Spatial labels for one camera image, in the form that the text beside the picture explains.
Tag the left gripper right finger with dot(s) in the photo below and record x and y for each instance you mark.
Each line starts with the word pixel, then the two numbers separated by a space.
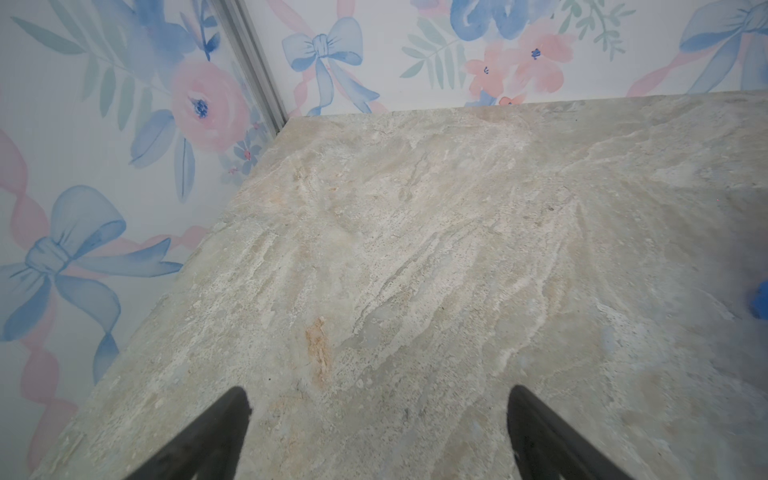
pixel 545 446

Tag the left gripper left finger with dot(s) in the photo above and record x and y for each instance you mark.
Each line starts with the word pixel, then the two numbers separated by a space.
pixel 208 448

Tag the blue plastic bin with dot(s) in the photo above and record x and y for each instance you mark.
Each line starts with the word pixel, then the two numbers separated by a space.
pixel 758 301

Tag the left aluminium corner post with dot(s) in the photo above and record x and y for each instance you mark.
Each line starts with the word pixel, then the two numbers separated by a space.
pixel 241 32

